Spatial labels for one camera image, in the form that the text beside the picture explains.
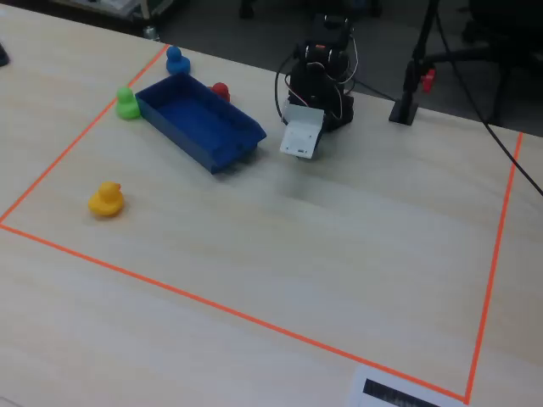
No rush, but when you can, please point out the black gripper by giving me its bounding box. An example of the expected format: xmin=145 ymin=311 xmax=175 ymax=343
xmin=290 ymin=78 xmax=331 ymax=112

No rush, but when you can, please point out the yellow toy duck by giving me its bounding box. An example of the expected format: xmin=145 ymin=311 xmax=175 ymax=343
xmin=87 ymin=181 xmax=126 ymax=220

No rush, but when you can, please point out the red toy duck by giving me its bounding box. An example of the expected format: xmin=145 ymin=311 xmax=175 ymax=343
xmin=208 ymin=81 xmax=232 ymax=103

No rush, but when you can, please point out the blue plastic box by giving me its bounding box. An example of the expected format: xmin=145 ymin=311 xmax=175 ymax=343
xmin=134 ymin=71 xmax=268 ymax=176

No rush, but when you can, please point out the blue toy duck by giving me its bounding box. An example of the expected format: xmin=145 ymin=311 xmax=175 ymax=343
xmin=165 ymin=45 xmax=192 ymax=75

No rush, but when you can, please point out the green toy duck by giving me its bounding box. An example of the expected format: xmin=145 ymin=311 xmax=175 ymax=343
xmin=115 ymin=86 xmax=141 ymax=121

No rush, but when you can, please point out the black office chair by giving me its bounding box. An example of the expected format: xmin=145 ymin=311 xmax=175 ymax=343
xmin=423 ymin=0 xmax=543 ymax=124

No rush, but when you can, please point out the orange tape strip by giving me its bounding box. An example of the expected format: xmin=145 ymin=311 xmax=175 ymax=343
xmin=464 ymin=131 xmax=524 ymax=404
xmin=0 ymin=223 xmax=469 ymax=404
xmin=0 ymin=43 xmax=171 ymax=225

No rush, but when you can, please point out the white paper label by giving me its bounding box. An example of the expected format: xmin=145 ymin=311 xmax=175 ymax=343
xmin=345 ymin=365 xmax=467 ymax=407

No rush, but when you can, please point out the black camera cable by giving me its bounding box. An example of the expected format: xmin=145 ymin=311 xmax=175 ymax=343
xmin=274 ymin=53 xmax=299 ymax=128

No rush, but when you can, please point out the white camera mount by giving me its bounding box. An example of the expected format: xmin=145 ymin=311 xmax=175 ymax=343
xmin=278 ymin=103 xmax=327 ymax=161

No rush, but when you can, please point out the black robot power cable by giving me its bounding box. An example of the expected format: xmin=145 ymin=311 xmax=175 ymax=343
xmin=350 ymin=79 xmax=400 ymax=103

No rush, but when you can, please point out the black camera stand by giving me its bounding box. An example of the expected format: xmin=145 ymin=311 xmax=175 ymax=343
xmin=389 ymin=0 xmax=442 ymax=126

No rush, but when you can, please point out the long black cable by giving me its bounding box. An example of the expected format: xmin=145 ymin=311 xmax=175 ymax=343
xmin=434 ymin=0 xmax=543 ymax=196

